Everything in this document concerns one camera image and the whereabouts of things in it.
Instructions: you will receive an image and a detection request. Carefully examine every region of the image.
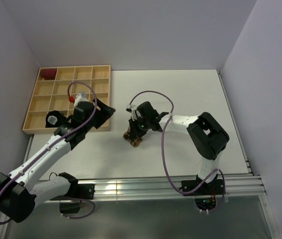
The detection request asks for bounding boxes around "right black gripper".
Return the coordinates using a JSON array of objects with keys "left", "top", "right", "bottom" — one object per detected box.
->
[{"left": 129, "top": 116, "right": 151, "bottom": 139}]

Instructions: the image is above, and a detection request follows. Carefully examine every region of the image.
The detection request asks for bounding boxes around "brown argyle sock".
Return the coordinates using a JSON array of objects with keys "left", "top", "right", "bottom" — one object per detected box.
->
[{"left": 123, "top": 127, "right": 143, "bottom": 147}]

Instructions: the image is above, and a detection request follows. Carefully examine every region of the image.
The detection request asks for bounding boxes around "black sock with blue marks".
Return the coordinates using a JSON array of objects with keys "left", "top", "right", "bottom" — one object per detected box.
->
[{"left": 45, "top": 111, "right": 67, "bottom": 128}]

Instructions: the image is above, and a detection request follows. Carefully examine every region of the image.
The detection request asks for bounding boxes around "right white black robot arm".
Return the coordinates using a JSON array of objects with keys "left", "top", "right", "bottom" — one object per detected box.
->
[{"left": 123, "top": 102, "right": 230, "bottom": 194}]

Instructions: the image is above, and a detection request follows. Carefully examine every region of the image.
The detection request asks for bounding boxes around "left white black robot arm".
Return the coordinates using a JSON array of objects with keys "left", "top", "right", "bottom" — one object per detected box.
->
[{"left": 0, "top": 99, "right": 115, "bottom": 224}]

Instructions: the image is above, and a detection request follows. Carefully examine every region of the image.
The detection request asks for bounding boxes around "wooden compartment tray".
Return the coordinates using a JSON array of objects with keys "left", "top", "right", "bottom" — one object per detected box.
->
[{"left": 22, "top": 65, "right": 111, "bottom": 134}]

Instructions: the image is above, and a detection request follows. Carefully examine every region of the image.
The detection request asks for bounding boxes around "red rolled sock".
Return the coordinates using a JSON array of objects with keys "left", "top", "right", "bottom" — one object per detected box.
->
[{"left": 41, "top": 68, "right": 57, "bottom": 80}]

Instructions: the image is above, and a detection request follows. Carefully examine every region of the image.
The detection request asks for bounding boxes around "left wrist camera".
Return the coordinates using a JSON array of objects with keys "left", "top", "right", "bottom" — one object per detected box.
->
[{"left": 68, "top": 91, "right": 88, "bottom": 107}]

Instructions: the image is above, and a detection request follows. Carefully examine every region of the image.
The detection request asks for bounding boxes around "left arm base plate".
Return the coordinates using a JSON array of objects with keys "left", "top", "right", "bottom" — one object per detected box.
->
[{"left": 55, "top": 184, "right": 96, "bottom": 218}]

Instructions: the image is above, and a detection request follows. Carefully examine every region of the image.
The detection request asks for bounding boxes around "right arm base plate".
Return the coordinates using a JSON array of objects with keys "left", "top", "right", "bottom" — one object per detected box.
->
[{"left": 179, "top": 178, "right": 226, "bottom": 196}]

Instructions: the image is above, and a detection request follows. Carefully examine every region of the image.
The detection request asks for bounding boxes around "aluminium rail frame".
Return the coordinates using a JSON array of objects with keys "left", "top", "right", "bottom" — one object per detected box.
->
[{"left": 0, "top": 70, "right": 276, "bottom": 239}]

